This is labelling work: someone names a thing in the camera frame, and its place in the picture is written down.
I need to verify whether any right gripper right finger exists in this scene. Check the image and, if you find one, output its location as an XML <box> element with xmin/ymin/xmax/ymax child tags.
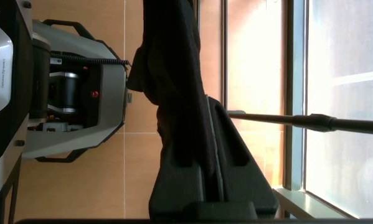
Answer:
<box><xmin>206</xmin><ymin>96</ymin><xmax>280</xmax><ymax>219</ymax></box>

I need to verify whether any black garment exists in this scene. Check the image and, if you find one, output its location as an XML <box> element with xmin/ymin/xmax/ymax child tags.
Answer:
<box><xmin>126</xmin><ymin>0</ymin><xmax>219</xmax><ymax>200</ymax></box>

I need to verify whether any black coiled cable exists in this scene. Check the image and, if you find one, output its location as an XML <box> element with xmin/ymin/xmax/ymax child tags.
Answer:
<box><xmin>50</xmin><ymin>50</ymin><xmax>133</xmax><ymax>68</ymax></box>

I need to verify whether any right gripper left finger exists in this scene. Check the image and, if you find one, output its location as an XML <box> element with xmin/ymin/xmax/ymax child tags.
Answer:
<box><xmin>148</xmin><ymin>146</ymin><xmax>206</xmax><ymax>219</ymax></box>

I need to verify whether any window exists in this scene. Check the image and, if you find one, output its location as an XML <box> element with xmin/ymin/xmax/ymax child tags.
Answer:
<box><xmin>281</xmin><ymin>0</ymin><xmax>373</xmax><ymax>219</ymax></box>

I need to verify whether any black clothes rack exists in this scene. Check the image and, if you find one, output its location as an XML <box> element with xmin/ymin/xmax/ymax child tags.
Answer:
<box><xmin>194</xmin><ymin>0</ymin><xmax>373</xmax><ymax>137</ymax></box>

